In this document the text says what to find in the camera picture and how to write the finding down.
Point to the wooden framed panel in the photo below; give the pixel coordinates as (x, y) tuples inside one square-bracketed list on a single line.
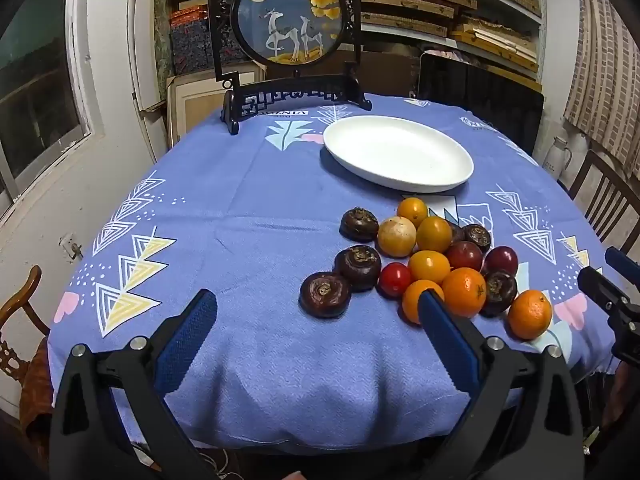
[(192, 105)]

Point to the black flat panel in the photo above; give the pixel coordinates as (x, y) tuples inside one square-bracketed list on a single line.
[(480, 90)]

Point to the stack of blue patterned boxes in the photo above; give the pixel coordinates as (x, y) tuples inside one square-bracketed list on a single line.
[(190, 40)]

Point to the white jug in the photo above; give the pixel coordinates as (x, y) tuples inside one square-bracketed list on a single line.
[(556, 157)]

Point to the white oval plate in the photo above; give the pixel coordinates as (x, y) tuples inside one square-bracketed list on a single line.
[(397, 152)]

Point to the pale yellow round fruit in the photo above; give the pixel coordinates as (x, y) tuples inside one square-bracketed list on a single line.
[(396, 236)]

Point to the slatted wooden chair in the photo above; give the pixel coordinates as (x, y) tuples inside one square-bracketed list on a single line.
[(600, 200)]

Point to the shelf of stacked flat boxes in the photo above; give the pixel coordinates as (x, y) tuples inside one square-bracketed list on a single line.
[(450, 5)]

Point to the carved wooden chair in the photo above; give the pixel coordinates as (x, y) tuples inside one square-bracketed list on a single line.
[(22, 305)]

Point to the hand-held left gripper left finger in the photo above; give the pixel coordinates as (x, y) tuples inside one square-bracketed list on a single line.
[(187, 340)]

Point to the red cherry tomato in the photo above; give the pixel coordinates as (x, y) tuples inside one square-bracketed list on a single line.
[(395, 279)]

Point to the dark red plum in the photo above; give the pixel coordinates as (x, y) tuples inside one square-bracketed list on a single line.
[(464, 255), (501, 260)]

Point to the round deer screen black stand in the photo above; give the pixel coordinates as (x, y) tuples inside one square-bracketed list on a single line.
[(285, 15)]

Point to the pink cloth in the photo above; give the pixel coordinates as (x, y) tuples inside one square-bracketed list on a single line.
[(442, 54)]

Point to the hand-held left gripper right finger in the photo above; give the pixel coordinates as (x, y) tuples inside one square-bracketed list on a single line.
[(445, 335)]

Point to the wall socket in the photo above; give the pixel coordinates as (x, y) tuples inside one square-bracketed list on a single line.
[(71, 247)]

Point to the window with white frame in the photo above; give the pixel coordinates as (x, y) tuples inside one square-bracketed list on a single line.
[(35, 85)]

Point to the checked beige curtain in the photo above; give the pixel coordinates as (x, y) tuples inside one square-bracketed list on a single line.
[(607, 60)]

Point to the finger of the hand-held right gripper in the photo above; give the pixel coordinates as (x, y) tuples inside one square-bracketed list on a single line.
[(602, 287), (622, 261)]

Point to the brown cardboard box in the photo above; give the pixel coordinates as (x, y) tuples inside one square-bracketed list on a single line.
[(387, 72)]

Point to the white board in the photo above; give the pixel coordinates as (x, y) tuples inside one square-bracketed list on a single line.
[(145, 60)]

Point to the yellow orange tomato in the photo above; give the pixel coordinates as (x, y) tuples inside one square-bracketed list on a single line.
[(428, 266), (412, 211), (434, 234), (412, 302)]

